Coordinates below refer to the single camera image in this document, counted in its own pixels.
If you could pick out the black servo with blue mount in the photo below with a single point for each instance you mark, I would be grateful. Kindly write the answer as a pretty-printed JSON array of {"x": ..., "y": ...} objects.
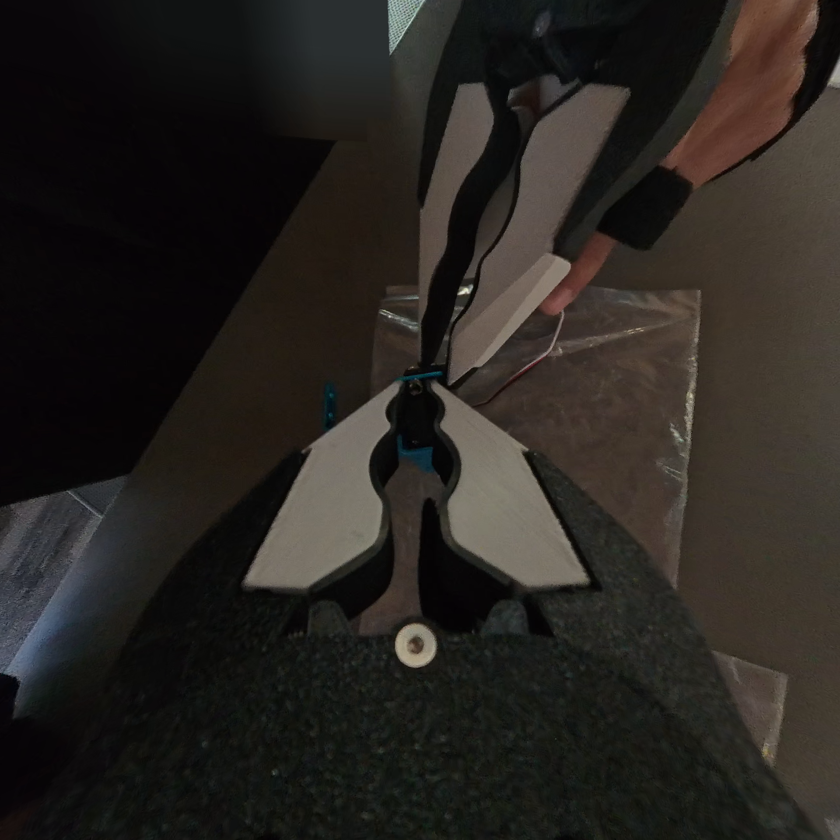
[{"x": 413, "y": 453}]

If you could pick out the large clear plastic bag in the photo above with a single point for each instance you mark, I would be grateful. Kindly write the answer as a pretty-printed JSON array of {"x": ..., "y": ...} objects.
[{"x": 623, "y": 394}]

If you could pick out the pile of small screw bags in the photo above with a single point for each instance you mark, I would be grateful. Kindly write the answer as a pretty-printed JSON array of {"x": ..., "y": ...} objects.
[{"x": 754, "y": 709}]

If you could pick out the blue metal U bracket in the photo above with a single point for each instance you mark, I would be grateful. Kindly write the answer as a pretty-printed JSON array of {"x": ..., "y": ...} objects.
[{"x": 329, "y": 407}]

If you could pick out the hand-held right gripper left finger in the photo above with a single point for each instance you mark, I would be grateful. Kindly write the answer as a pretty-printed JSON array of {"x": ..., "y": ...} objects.
[{"x": 321, "y": 512}]

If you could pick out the person's left hand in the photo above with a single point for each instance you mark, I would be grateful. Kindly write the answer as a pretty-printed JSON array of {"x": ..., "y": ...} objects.
[{"x": 748, "y": 85}]

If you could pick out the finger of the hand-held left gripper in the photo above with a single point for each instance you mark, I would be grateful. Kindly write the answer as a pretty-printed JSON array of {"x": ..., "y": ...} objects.
[
  {"x": 558, "y": 184},
  {"x": 439, "y": 210}
]

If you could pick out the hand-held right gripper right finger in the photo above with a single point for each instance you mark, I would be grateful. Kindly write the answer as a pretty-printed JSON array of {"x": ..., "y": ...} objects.
[{"x": 512, "y": 512}]

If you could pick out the person's black clothing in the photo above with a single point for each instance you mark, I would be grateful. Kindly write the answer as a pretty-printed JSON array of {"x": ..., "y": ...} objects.
[{"x": 98, "y": 262}]

